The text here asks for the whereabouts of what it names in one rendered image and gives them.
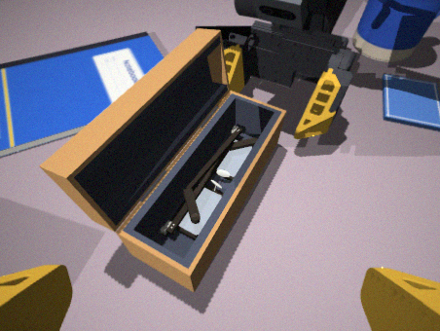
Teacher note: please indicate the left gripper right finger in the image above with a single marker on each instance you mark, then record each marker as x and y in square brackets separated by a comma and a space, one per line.
[396, 301]

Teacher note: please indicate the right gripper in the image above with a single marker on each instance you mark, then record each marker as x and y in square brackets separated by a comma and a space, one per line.
[321, 55]

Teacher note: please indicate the blue notebook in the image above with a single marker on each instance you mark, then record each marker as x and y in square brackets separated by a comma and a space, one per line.
[48, 97]

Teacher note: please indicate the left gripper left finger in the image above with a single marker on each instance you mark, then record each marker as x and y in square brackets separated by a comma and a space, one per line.
[36, 299]

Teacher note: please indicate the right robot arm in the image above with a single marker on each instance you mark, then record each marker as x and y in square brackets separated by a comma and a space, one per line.
[292, 13]

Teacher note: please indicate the blue ceramic mug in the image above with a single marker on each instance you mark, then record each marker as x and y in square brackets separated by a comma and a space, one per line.
[390, 30]

